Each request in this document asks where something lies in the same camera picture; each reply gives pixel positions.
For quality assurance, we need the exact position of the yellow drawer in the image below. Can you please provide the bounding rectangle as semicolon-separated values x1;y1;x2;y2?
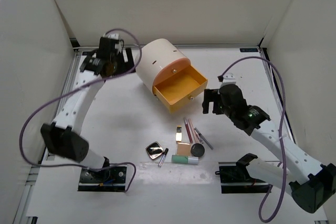
153;66;208;113

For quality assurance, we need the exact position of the mint green tube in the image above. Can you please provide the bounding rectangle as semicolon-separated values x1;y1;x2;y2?
171;155;199;165

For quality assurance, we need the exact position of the black square compact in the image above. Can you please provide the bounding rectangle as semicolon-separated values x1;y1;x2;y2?
145;142;164;160

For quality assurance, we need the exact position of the orange plastic drawer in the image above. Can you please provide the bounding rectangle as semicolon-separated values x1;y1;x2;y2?
152;58;191;87

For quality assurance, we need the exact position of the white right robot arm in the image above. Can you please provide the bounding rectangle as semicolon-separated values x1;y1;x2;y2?
202;83;335;214

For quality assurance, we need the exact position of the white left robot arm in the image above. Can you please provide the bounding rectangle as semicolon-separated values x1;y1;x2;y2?
40;34;134;182

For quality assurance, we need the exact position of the grey patterned eyeliner pencil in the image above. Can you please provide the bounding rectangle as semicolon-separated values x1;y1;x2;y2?
194;127;214;150

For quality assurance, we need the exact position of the cream cylindrical organizer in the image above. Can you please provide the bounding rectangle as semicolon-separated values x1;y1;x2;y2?
136;38;187;92

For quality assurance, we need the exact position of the dark logo sticker right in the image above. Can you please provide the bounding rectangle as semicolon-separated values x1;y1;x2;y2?
239;48;259;53

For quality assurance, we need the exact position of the round black compact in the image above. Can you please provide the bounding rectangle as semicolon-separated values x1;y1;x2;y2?
190;143;205;157

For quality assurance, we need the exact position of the gold black lipstick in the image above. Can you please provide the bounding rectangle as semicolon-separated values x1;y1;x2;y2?
175;125;182;143

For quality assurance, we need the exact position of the clear mascara black cap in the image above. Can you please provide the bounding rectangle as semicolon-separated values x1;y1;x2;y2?
158;148;169;167

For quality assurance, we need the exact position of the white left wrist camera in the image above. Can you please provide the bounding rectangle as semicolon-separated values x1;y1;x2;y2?
103;33;124;52

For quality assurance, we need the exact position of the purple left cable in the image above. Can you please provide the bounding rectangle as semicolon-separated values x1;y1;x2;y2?
19;28;143;193

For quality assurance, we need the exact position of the purple cable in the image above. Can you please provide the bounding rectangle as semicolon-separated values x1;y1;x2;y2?
19;28;143;193
217;57;288;222

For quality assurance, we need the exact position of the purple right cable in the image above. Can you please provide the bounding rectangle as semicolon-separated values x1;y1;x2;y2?
217;57;288;222

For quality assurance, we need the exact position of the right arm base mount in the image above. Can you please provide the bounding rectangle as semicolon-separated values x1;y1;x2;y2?
215;153;270;194

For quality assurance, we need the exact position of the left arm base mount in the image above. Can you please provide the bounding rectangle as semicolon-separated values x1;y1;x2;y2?
78;165;127;193

